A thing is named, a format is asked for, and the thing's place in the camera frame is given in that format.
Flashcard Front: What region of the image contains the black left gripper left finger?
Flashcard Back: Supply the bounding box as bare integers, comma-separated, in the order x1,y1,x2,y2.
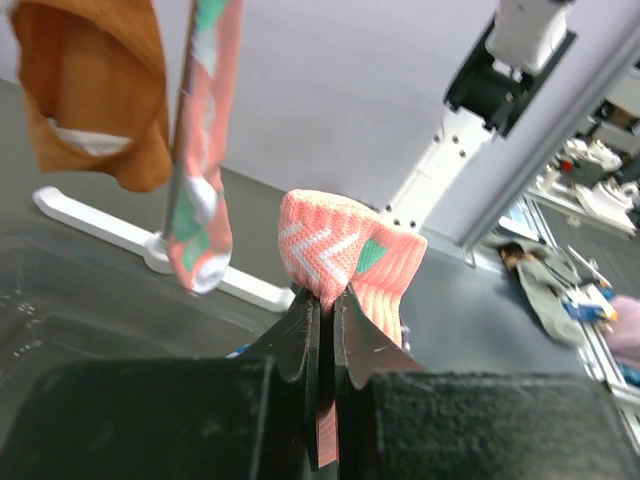
1,292,320,479

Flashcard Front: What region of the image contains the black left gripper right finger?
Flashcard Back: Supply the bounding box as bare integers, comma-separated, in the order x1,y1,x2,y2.
333,290,639,479

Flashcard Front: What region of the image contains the pink patterned sock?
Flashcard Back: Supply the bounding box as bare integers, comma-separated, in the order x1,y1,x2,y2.
227,188,429,469
168,1,245,294

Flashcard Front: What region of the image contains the orange beige sock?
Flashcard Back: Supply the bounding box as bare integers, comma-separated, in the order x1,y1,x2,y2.
9,1,172,192

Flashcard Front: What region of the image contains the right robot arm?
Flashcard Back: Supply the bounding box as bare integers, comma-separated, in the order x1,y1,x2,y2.
382,1,576,231

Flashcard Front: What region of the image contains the silver clothes rack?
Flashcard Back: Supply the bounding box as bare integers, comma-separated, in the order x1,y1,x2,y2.
32,0,296,314

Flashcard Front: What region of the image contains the clear plastic bin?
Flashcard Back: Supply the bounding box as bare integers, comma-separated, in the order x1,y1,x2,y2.
1,236,277,425

